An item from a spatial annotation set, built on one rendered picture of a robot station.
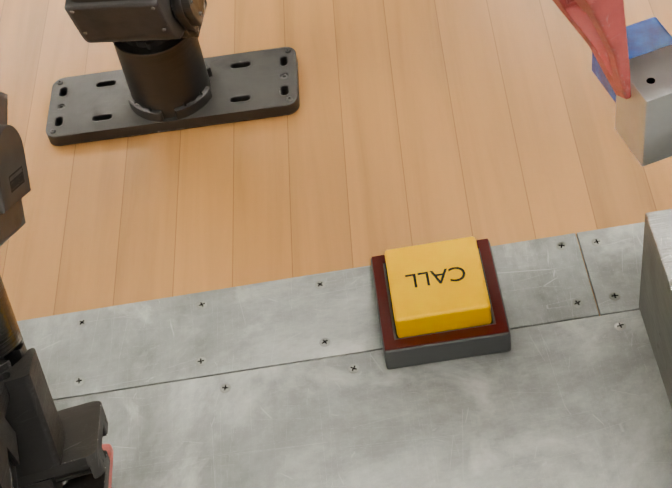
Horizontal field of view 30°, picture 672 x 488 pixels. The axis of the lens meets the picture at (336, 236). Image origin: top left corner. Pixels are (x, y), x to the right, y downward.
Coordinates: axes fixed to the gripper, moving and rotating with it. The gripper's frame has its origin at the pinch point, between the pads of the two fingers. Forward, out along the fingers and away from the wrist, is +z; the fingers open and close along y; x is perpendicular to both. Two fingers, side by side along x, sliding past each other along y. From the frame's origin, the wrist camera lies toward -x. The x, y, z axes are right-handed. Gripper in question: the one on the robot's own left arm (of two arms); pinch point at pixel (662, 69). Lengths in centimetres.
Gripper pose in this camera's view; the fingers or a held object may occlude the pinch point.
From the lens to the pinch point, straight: 75.7
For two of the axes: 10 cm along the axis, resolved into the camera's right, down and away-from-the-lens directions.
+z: 2.8, 9.0, 3.4
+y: 9.4, -3.3, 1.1
